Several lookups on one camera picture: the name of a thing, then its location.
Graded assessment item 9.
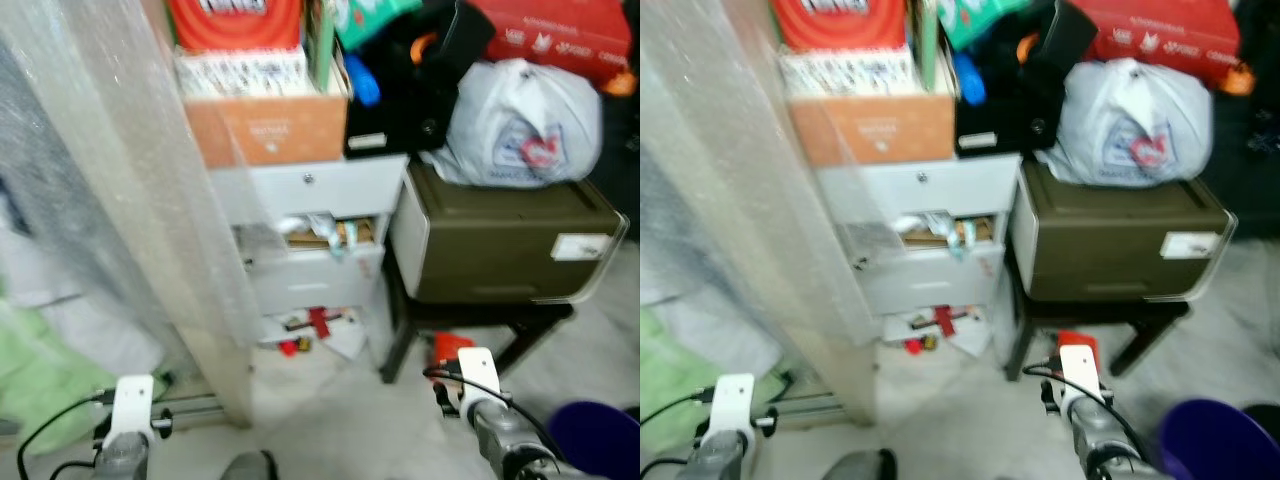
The green plastic pack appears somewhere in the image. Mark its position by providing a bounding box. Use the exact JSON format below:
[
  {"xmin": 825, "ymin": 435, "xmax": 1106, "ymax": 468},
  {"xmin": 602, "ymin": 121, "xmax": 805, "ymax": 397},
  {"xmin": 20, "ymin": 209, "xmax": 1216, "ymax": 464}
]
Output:
[
  {"xmin": 938, "ymin": 0, "xmax": 1033, "ymax": 52},
  {"xmin": 334, "ymin": 0, "xmax": 423, "ymax": 52}
]

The light green garment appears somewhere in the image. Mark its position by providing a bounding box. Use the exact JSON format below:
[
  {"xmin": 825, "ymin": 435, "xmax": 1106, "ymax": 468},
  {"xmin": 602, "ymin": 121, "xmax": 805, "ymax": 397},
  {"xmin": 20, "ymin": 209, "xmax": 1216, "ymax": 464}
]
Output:
[
  {"xmin": 640, "ymin": 305, "xmax": 766, "ymax": 431},
  {"xmin": 0, "ymin": 300, "xmax": 111, "ymax": 456}
]

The black side table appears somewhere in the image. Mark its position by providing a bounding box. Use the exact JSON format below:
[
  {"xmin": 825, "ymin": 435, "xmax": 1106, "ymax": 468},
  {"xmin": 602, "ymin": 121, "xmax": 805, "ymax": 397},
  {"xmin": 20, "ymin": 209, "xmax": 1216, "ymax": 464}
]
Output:
[
  {"xmin": 380, "ymin": 255, "xmax": 576, "ymax": 384},
  {"xmin": 1000, "ymin": 255, "xmax": 1191, "ymax": 381}
]

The silver floor track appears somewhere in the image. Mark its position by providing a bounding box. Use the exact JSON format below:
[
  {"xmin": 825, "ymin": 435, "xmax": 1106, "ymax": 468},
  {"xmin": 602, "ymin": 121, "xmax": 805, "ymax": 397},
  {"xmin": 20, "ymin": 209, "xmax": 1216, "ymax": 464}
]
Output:
[
  {"xmin": 150, "ymin": 394, "xmax": 251, "ymax": 425},
  {"xmin": 755, "ymin": 394, "xmax": 851, "ymax": 425}
]

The white patterned box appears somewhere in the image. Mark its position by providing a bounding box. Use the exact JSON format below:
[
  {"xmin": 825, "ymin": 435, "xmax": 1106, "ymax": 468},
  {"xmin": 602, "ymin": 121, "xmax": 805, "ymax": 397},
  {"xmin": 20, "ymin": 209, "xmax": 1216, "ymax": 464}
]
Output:
[
  {"xmin": 175, "ymin": 46, "xmax": 313, "ymax": 99},
  {"xmin": 780, "ymin": 46, "xmax": 917, "ymax": 99}
]

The white label sticker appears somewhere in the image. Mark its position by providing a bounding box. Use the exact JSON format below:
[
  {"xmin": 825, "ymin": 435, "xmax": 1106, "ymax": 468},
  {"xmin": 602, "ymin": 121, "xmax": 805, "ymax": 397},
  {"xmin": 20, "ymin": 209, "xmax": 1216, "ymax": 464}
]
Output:
[
  {"xmin": 552, "ymin": 234, "xmax": 613, "ymax": 263},
  {"xmin": 1160, "ymin": 231, "xmax": 1223, "ymax": 261}
]

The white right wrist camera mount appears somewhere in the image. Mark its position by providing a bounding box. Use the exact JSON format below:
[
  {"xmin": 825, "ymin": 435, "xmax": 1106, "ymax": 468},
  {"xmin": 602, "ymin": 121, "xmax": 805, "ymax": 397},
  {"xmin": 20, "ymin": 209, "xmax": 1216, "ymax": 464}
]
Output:
[
  {"xmin": 456, "ymin": 347, "xmax": 501, "ymax": 413},
  {"xmin": 1058, "ymin": 344, "xmax": 1103, "ymax": 411}
]

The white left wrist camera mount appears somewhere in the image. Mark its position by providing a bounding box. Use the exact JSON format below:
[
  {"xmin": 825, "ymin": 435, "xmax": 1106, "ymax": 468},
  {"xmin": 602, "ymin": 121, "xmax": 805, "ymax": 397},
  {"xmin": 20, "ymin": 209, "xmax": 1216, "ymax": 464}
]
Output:
[
  {"xmin": 105, "ymin": 375, "xmax": 157, "ymax": 448},
  {"xmin": 705, "ymin": 374, "xmax": 758, "ymax": 448}
]

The white printed bag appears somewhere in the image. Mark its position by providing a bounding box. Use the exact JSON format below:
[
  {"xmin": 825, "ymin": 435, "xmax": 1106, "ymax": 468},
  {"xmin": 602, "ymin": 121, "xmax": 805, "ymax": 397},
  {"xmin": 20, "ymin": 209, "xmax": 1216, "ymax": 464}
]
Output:
[
  {"xmin": 420, "ymin": 58, "xmax": 603, "ymax": 188},
  {"xmin": 1035, "ymin": 58, "xmax": 1216, "ymax": 188}
]

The red cardboard carton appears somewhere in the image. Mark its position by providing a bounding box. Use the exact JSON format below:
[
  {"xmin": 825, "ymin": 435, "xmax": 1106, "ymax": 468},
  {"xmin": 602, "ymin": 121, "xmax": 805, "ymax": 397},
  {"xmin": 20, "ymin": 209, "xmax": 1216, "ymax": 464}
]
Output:
[
  {"xmin": 470, "ymin": 0, "xmax": 634, "ymax": 87},
  {"xmin": 1075, "ymin": 0, "xmax": 1243, "ymax": 87}
]

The blue plastic object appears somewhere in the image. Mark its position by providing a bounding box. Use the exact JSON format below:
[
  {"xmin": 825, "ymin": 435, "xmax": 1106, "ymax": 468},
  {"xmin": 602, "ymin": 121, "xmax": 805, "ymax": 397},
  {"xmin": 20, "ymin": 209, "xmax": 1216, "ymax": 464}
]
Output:
[
  {"xmin": 953, "ymin": 52, "xmax": 988, "ymax": 105},
  {"xmin": 347, "ymin": 54, "xmax": 382, "ymax": 107}
]

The black wooden cabinet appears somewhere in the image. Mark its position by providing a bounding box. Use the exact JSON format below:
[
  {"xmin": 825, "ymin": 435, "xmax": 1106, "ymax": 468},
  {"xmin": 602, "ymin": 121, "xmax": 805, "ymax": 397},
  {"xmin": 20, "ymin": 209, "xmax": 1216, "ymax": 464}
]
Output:
[
  {"xmin": 1200, "ymin": 0, "xmax": 1280, "ymax": 241},
  {"xmin": 595, "ymin": 0, "xmax": 641, "ymax": 241}
]

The red plastic pack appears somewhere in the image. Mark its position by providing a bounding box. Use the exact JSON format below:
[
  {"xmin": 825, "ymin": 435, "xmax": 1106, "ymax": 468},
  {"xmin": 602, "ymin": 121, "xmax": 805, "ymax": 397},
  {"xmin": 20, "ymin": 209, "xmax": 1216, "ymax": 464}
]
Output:
[
  {"xmin": 167, "ymin": 0, "xmax": 305, "ymax": 54},
  {"xmin": 770, "ymin": 0, "xmax": 909, "ymax": 54}
]

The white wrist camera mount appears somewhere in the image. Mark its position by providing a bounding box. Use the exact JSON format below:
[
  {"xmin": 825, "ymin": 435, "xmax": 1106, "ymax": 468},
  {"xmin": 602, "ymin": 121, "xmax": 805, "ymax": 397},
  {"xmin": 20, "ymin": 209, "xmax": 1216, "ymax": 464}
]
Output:
[
  {"xmin": 456, "ymin": 347, "xmax": 501, "ymax": 413},
  {"xmin": 1058, "ymin": 344, "xmax": 1103, "ymax": 411},
  {"xmin": 705, "ymin": 374, "xmax": 758, "ymax": 448},
  {"xmin": 105, "ymin": 375, "xmax": 157, "ymax": 448}
]

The white drawer cabinet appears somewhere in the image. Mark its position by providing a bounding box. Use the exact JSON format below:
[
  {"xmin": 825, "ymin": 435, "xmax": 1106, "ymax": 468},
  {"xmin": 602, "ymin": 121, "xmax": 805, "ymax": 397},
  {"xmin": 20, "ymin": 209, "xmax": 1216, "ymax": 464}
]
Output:
[
  {"xmin": 815, "ymin": 155, "xmax": 1023, "ymax": 356},
  {"xmin": 210, "ymin": 155, "xmax": 409, "ymax": 363}
]

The purple plastic bucket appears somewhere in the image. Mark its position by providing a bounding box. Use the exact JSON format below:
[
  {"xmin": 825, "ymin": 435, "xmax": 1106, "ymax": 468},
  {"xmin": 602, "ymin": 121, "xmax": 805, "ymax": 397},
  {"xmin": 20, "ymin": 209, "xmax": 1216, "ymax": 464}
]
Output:
[
  {"xmin": 1158, "ymin": 399, "xmax": 1280, "ymax": 480},
  {"xmin": 548, "ymin": 401, "xmax": 641, "ymax": 480}
]

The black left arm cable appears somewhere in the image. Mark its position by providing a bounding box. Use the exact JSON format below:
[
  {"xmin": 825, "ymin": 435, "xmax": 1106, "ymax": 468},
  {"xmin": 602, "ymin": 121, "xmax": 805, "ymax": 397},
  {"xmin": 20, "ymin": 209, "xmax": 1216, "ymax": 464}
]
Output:
[
  {"xmin": 640, "ymin": 390, "xmax": 715, "ymax": 479},
  {"xmin": 17, "ymin": 392, "xmax": 117, "ymax": 480}
]

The red packet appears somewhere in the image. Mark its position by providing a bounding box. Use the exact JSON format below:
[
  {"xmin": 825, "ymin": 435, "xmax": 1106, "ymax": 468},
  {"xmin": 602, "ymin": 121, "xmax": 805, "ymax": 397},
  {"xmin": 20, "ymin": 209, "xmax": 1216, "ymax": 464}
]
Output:
[
  {"xmin": 1056, "ymin": 329, "xmax": 1099, "ymax": 363},
  {"xmin": 432, "ymin": 333, "xmax": 475, "ymax": 369}
]

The white garment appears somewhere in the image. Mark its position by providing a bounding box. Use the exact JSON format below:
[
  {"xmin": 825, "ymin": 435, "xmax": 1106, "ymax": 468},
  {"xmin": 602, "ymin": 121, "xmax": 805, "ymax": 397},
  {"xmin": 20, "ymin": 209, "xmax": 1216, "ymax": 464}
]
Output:
[
  {"xmin": 0, "ymin": 200, "xmax": 166, "ymax": 379},
  {"xmin": 640, "ymin": 200, "xmax": 786, "ymax": 379}
]

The orange cardboard box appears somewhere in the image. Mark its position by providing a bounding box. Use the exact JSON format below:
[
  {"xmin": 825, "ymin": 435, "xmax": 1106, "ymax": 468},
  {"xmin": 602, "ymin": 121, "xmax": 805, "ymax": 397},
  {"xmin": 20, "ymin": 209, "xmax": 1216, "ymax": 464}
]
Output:
[
  {"xmin": 185, "ymin": 93, "xmax": 351, "ymax": 169},
  {"xmin": 790, "ymin": 93, "xmax": 957, "ymax": 169}
]

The olive metal box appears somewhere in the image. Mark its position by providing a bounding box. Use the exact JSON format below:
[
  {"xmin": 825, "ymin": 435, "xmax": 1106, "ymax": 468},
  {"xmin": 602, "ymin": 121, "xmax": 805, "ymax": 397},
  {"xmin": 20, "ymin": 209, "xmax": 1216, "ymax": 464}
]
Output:
[
  {"xmin": 1008, "ymin": 160, "xmax": 1239, "ymax": 304},
  {"xmin": 390, "ymin": 160, "xmax": 631, "ymax": 306}
]

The silver left robot leg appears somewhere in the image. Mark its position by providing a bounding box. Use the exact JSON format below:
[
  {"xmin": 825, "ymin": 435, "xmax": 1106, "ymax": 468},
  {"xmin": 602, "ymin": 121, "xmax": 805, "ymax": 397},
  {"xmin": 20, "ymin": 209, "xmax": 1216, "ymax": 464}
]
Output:
[{"xmin": 825, "ymin": 449, "xmax": 898, "ymax": 480}]

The black bag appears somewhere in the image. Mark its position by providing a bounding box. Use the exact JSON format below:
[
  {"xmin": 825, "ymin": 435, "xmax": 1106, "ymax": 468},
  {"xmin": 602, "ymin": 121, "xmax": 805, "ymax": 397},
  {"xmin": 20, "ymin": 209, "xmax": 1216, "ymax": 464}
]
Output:
[
  {"xmin": 344, "ymin": 0, "xmax": 497, "ymax": 160},
  {"xmin": 953, "ymin": 0, "xmax": 1099, "ymax": 160}
]

